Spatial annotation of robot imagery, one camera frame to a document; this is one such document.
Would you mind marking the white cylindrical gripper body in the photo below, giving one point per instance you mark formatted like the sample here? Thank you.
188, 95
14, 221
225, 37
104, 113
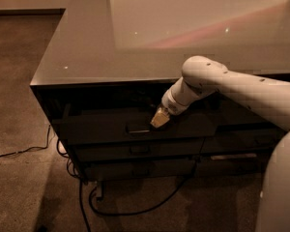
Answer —
170, 106

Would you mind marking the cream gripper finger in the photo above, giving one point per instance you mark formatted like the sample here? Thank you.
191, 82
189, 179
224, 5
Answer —
160, 118

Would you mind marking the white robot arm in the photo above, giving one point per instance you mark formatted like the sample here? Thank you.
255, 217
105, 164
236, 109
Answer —
266, 97

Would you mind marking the dark cabinet with glossy top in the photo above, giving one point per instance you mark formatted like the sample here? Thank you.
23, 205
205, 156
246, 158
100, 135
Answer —
108, 54

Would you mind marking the dark wall baseboard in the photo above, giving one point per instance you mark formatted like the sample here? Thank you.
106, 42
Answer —
58, 11

